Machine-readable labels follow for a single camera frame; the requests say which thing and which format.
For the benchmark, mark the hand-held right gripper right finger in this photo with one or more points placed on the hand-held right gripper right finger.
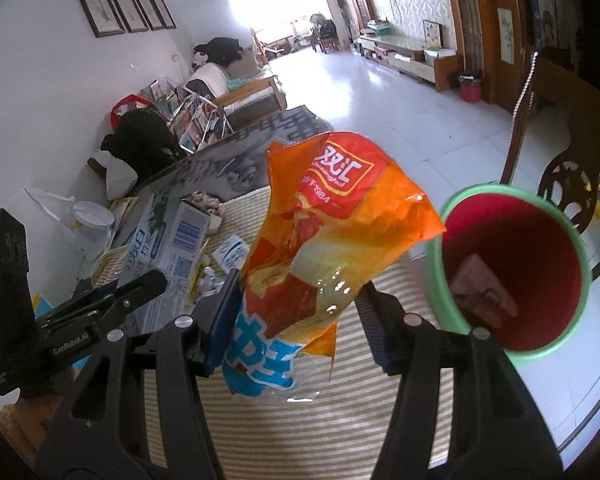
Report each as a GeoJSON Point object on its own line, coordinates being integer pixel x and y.
{"type": "Point", "coordinates": [375, 332]}

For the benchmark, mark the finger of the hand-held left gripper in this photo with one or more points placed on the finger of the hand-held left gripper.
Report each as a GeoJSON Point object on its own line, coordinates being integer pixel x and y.
{"type": "Point", "coordinates": [102, 291]}
{"type": "Point", "coordinates": [130, 292]}

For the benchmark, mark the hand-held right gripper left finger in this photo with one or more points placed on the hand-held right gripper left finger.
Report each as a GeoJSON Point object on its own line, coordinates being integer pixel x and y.
{"type": "Point", "coordinates": [224, 322]}

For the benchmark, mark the white milk carton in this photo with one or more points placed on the white milk carton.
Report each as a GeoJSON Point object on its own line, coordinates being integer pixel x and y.
{"type": "Point", "coordinates": [230, 255]}

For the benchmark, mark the orange snack bag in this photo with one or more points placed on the orange snack bag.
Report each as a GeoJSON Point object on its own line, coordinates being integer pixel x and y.
{"type": "Point", "coordinates": [330, 220]}

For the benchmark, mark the red bin with green rim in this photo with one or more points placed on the red bin with green rim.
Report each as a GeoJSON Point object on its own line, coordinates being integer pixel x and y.
{"type": "Point", "coordinates": [530, 260]}

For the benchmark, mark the person's left forearm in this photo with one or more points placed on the person's left forearm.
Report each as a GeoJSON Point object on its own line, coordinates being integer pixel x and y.
{"type": "Point", "coordinates": [22, 422]}

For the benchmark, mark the teal and yellow box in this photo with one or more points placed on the teal and yellow box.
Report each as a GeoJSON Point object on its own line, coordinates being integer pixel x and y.
{"type": "Point", "coordinates": [42, 305]}

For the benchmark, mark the blue and white cardboard box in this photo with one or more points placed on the blue and white cardboard box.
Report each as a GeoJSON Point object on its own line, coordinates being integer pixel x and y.
{"type": "Point", "coordinates": [170, 240]}

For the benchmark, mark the white round appliance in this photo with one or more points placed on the white round appliance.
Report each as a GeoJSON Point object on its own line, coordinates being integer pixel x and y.
{"type": "Point", "coordinates": [94, 220]}

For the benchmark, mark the brown wrapper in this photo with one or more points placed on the brown wrapper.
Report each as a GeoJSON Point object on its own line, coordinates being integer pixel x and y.
{"type": "Point", "coordinates": [480, 285]}

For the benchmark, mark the crumpled paper with red print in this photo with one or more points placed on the crumpled paper with red print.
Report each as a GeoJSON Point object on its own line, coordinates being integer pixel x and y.
{"type": "Point", "coordinates": [205, 204]}

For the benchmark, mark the white stuffed plastic bag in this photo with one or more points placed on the white stuffed plastic bag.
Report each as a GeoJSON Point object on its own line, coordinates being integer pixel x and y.
{"type": "Point", "coordinates": [120, 175]}

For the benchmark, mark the striped table mat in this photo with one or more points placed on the striped table mat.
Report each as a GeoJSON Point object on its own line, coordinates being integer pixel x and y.
{"type": "Point", "coordinates": [280, 435]}

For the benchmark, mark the black backpack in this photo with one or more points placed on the black backpack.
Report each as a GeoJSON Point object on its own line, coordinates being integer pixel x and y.
{"type": "Point", "coordinates": [140, 140]}

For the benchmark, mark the grey patterned table cover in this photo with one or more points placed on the grey patterned table cover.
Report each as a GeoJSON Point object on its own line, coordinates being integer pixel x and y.
{"type": "Point", "coordinates": [240, 155]}

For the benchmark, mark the magazine rack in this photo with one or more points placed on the magazine rack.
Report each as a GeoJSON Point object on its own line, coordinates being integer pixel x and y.
{"type": "Point", "coordinates": [190, 120]}

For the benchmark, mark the red plastic bag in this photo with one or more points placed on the red plastic bag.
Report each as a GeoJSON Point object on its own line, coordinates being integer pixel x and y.
{"type": "Point", "coordinates": [127, 107]}

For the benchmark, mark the wooden sofa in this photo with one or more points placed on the wooden sofa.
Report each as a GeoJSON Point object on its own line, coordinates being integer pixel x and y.
{"type": "Point", "coordinates": [245, 95]}

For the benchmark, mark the carved wooden chair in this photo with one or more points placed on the carved wooden chair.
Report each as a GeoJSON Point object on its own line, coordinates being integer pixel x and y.
{"type": "Point", "coordinates": [575, 180]}

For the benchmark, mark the black bag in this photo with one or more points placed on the black bag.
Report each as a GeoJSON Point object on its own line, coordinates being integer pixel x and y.
{"type": "Point", "coordinates": [222, 50]}

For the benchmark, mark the small red bin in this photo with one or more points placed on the small red bin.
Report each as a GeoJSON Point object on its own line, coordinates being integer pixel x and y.
{"type": "Point", "coordinates": [471, 91]}

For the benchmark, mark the television cabinet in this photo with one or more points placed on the television cabinet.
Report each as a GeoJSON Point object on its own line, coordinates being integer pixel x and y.
{"type": "Point", "coordinates": [410, 57]}

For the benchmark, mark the small framed picture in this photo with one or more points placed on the small framed picture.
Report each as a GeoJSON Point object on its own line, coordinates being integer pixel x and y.
{"type": "Point", "coordinates": [432, 34]}

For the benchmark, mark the door poster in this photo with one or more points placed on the door poster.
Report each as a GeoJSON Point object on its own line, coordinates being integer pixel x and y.
{"type": "Point", "coordinates": [505, 35]}

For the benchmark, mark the wooden door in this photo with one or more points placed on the wooden door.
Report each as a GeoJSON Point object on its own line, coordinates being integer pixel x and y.
{"type": "Point", "coordinates": [485, 25]}

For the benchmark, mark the framed wall picture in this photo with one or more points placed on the framed wall picture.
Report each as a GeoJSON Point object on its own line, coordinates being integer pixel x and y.
{"type": "Point", "coordinates": [96, 0]}
{"type": "Point", "coordinates": [145, 4]}
{"type": "Point", "coordinates": [125, 1]}
{"type": "Point", "coordinates": [160, 6]}

